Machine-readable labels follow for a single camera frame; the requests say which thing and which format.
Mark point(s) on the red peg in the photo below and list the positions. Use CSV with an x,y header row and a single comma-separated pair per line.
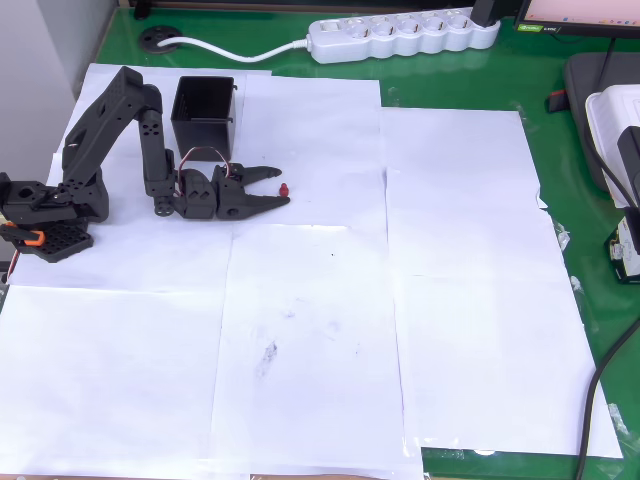
x,y
284,190

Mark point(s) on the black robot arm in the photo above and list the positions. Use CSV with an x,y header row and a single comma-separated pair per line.
x,y
100,115

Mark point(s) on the black square plastic cup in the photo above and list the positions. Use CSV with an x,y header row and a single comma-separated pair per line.
x,y
205,130

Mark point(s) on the small green white box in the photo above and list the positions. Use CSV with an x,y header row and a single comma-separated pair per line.
x,y
625,250

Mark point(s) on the white power strip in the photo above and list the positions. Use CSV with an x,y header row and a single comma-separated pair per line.
x,y
400,37

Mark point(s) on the black desk clamp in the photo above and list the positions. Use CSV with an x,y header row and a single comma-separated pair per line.
x,y
142,9

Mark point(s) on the orange black clamp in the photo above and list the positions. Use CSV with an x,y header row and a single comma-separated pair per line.
x,y
25,236

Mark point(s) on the black plug adapter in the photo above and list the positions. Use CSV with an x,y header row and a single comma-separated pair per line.
x,y
485,12

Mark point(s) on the red black usb stick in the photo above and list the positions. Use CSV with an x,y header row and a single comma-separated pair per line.
x,y
556,101

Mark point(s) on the dark grey pad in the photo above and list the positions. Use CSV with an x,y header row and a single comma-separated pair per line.
x,y
580,100

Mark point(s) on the white plastic container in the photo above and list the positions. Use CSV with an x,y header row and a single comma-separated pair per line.
x,y
605,115

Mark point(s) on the computer monitor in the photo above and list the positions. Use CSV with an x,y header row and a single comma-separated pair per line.
x,y
580,15

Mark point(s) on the black device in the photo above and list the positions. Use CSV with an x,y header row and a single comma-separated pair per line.
x,y
631,150

